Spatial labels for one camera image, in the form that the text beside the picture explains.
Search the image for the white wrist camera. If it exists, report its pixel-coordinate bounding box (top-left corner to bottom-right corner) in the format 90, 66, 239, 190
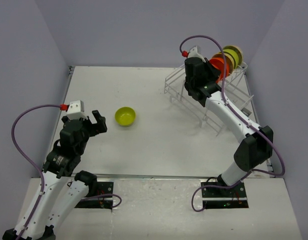
188, 45, 205, 61
66, 100, 87, 120

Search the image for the white cutlery holder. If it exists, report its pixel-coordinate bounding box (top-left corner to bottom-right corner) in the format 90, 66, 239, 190
241, 107, 253, 117

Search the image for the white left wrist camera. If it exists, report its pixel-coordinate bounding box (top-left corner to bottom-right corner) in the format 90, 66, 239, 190
66, 100, 87, 120

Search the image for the lime green bowl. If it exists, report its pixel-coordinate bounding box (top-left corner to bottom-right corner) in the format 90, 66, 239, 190
114, 106, 136, 127

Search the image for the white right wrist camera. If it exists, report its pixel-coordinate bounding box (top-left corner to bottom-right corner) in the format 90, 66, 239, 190
188, 45, 205, 61

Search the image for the rear tan bowl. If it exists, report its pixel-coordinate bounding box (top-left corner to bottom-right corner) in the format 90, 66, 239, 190
223, 45, 243, 65

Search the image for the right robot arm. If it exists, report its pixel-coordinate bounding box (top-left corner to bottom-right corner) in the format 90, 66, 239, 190
184, 57, 274, 197

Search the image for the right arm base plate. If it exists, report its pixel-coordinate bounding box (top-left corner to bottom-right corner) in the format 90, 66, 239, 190
201, 182, 249, 209

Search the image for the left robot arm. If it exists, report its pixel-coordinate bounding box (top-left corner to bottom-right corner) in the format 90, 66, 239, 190
2, 110, 107, 240

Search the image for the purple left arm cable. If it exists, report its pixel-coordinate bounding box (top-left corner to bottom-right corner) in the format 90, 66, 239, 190
11, 102, 69, 238

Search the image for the olive green bowl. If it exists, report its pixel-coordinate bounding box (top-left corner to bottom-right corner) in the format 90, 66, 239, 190
223, 49, 239, 69

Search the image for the white wire dish rack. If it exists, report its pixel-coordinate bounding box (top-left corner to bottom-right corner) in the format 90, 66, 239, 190
164, 62, 255, 135

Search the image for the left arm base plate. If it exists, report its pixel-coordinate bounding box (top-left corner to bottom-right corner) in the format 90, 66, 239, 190
76, 181, 114, 210

